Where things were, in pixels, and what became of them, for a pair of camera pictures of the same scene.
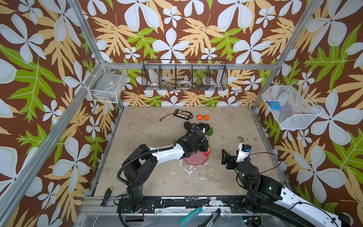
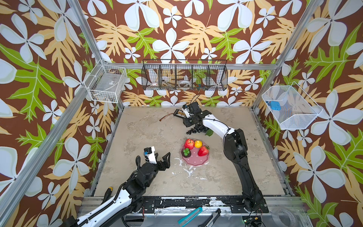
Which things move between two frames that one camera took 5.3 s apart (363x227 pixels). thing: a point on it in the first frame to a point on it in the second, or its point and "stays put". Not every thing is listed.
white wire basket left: (106, 83) stays put
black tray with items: (183, 114) stays put
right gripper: (232, 159) to (185, 122)
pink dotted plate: (196, 159) stays put
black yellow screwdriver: (107, 196) stays put
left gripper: (205, 143) to (166, 163)
